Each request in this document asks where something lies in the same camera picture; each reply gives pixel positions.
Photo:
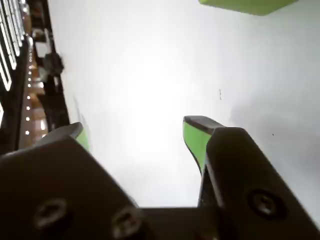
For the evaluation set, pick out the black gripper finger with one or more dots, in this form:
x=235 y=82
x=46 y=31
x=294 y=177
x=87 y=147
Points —
x=50 y=187
x=250 y=175

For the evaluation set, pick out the green lego block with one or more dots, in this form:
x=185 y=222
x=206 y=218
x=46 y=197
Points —
x=250 y=7

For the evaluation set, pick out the black knob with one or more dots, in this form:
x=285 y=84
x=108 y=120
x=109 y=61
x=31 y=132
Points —
x=53 y=64

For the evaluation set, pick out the white slatted panel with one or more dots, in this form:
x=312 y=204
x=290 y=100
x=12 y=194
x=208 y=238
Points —
x=7 y=50

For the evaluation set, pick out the dark rail with white dots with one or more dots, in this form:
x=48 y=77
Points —
x=26 y=100

